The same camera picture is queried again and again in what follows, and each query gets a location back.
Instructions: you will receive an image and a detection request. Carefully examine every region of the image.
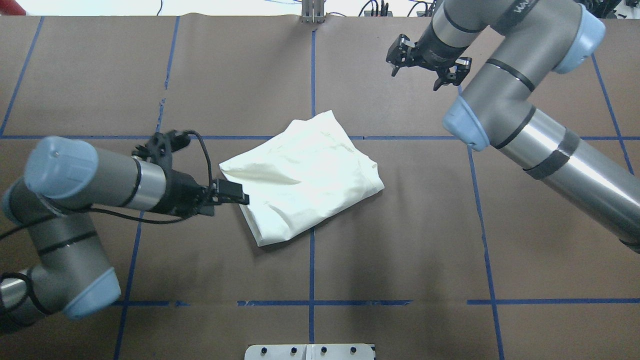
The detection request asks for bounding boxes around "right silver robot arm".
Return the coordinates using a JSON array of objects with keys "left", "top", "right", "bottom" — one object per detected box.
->
[{"left": 385, "top": 0, "right": 640, "bottom": 253}]

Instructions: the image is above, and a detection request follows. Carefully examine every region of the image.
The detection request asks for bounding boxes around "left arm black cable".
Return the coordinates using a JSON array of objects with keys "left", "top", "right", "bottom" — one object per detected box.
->
[{"left": 0, "top": 130, "right": 216, "bottom": 321}]

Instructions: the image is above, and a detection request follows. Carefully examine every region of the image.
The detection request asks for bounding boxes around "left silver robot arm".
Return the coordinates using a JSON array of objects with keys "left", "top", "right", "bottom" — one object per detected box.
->
[{"left": 1, "top": 130, "right": 250, "bottom": 335}]

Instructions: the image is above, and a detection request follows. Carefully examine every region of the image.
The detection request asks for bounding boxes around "white camera mast with base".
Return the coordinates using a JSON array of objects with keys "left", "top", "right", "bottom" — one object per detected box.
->
[{"left": 244, "top": 342, "right": 377, "bottom": 360}]

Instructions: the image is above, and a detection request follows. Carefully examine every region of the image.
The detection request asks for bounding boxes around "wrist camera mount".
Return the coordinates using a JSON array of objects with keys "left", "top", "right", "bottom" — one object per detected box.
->
[
  {"left": 131, "top": 130, "right": 191, "bottom": 166},
  {"left": 432, "top": 57, "right": 473, "bottom": 92}
]

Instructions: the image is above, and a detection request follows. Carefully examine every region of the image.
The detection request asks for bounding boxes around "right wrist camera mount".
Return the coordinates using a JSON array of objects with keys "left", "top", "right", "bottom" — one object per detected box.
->
[{"left": 432, "top": 57, "right": 473, "bottom": 92}]

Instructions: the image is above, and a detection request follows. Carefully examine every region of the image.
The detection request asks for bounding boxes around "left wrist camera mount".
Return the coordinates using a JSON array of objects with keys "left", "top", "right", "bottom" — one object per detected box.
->
[{"left": 131, "top": 130, "right": 191, "bottom": 166}]

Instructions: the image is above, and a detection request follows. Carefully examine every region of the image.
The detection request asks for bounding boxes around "cream long-sleeve cat shirt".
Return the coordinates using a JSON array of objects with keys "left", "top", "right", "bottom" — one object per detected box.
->
[{"left": 219, "top": 111, "right": 385, "bottom": 247}]

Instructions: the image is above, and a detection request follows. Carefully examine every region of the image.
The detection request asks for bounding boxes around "aluminium frame post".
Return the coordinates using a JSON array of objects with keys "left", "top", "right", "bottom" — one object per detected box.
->
[{"left": 299, "top": 0, "right": 326, "bottom": 24}]

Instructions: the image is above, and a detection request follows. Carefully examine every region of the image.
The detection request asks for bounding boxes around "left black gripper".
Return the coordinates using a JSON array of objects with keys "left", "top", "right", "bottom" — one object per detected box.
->
[{"left": 162, "top": 170, "right": 250, "bottom": 218}]

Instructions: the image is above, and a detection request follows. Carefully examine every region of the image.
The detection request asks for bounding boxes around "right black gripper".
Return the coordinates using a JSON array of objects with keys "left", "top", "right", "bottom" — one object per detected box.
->
[{"left": 385, "top": 30, "right": 469, "bottom": 77}]

